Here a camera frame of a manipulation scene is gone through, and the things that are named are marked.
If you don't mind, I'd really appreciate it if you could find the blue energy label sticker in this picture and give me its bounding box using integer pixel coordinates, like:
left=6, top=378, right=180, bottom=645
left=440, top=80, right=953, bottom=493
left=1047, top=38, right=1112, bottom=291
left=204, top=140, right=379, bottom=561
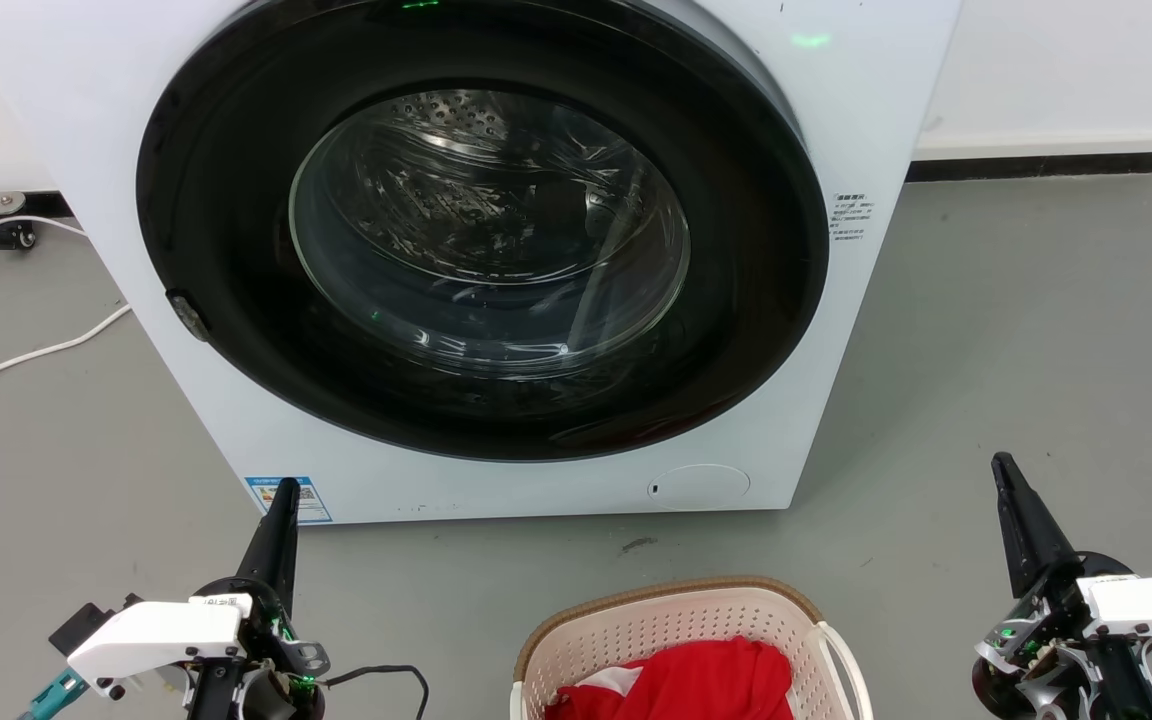
left=245, top=476, right=333, bottom=525

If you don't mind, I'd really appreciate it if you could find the cream perforated laundry basket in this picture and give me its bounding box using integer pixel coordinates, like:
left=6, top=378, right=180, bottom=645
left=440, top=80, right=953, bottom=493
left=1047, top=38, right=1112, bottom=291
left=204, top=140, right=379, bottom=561
left=511, top=576, right=875, bottom=720

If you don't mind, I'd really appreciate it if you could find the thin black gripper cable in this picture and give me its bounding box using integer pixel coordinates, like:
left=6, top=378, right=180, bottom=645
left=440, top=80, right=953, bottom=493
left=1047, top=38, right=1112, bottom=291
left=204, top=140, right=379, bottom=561
left=320, top=664, right=431, bottom=720

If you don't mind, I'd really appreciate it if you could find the round white filter cover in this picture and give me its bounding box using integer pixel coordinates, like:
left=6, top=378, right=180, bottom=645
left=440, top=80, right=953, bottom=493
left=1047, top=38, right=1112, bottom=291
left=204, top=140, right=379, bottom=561
left=647, top=464, right=751, bottom=512

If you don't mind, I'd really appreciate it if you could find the small text sticker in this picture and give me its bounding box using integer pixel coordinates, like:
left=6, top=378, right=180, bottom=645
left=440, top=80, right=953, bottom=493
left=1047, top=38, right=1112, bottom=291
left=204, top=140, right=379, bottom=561
left=829, top=193, right=875, bottom=244

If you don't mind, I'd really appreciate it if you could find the red garment with white patch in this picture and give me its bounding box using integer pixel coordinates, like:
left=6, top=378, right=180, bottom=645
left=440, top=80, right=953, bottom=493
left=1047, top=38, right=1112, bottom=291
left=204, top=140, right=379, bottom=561
left=544, top=636, right=795, bottom=720

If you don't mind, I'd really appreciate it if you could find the teal cable connector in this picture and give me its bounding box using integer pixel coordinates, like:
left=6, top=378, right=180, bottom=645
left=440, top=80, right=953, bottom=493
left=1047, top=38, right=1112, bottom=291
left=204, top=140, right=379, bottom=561
left=18, top=669, right=89, bottom=720

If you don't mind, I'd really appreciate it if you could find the black round washer door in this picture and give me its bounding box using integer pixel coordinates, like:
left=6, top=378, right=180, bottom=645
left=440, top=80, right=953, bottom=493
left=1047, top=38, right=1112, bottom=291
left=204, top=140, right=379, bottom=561
left=135, top=0, right=831, bottom=463

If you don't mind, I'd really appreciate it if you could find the white power cable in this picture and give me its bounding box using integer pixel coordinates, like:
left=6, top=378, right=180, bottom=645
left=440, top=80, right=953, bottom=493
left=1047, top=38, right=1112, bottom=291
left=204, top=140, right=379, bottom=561
left=0, top=303, right=134, bottom=405

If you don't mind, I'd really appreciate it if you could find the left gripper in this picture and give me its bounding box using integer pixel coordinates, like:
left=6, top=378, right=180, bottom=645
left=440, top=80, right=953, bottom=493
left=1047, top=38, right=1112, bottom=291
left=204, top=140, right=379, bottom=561
left=186, top=480, right=331, bottom=720

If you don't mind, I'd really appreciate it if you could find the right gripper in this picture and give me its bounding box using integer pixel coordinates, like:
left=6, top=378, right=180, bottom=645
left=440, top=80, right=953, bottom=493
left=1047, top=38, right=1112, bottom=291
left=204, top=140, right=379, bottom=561
left=972, top=454, right=1152, bottom=720

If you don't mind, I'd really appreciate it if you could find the white front-load washing machine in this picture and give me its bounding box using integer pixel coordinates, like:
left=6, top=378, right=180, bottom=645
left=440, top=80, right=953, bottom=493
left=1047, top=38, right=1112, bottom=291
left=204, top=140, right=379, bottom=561
left=0, top=0, right=964, bottom=526

